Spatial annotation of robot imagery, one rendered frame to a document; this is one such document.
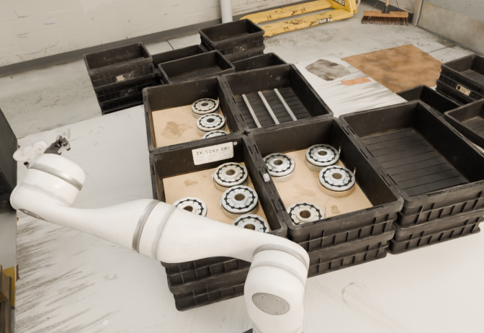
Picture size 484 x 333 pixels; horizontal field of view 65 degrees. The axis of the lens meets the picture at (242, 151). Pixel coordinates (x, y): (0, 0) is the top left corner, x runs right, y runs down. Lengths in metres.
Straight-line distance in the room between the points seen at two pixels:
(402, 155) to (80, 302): 1.04
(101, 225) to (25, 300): 0.63
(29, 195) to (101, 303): 0.52
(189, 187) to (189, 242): 0.55
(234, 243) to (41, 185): 0.33
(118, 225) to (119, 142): 1.02
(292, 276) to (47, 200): 0.41
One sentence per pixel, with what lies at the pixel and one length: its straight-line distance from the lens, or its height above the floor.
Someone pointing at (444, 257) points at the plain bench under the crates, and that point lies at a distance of 1.24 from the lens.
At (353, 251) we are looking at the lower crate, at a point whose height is 0.76.
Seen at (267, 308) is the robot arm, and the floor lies 1.08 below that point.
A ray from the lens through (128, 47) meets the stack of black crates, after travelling 2.81.
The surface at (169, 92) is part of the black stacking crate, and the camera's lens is 1.51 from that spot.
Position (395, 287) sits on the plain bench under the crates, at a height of 0.70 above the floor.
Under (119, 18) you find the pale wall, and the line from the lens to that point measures 4.23.
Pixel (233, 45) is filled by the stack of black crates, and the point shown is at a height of 0.54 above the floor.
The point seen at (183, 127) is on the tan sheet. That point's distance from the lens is 1.42.
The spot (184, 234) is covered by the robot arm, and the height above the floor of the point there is 1.16.
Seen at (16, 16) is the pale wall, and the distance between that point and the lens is 4.19.
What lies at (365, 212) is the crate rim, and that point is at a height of 0.93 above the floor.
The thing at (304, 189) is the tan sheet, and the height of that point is 0.83.
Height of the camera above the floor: 1.63
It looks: 39 degrees down
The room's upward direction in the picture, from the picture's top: 4 degrees counter-clockwise
